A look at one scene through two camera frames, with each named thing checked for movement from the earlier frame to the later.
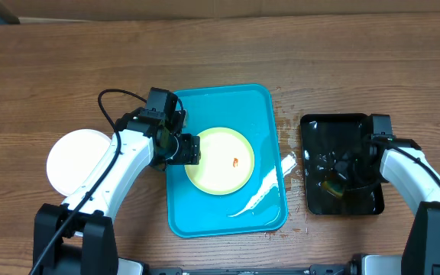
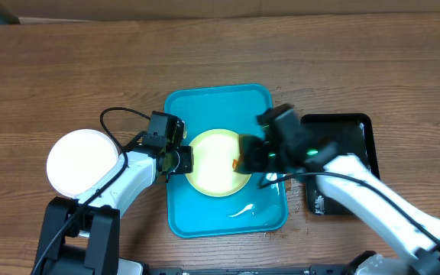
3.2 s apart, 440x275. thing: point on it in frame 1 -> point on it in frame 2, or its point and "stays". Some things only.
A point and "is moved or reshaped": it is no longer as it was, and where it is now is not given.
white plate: x=73 y=157 stays
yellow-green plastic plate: x=226 y=162 stays
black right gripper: x=346 y=173 -> x=262 y=164
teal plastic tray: x=257 y=208 stays
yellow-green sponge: x=335 y=188 is moved or reshaped
